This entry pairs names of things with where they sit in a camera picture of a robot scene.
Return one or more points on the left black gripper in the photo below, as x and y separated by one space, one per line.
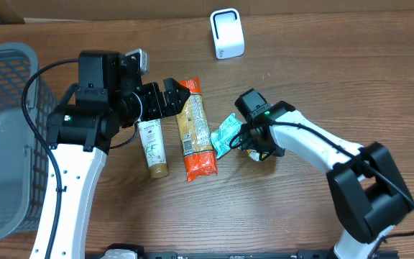
162 101

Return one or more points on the white Pantene tube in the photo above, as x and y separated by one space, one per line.
151 137

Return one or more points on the teal snack packet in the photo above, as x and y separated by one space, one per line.
221 137

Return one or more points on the spaghetti pack orange ends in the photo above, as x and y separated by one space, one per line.
198 151

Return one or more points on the green yellow snack pouch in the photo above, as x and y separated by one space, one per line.
254 155

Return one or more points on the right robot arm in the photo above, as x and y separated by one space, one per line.
368 191

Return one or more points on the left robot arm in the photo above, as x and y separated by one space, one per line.
108 96

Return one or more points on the white barcode scanner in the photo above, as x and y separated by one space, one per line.
228 36

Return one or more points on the grey plastic basket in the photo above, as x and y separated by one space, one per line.
23 162

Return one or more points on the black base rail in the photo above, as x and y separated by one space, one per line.
121 250

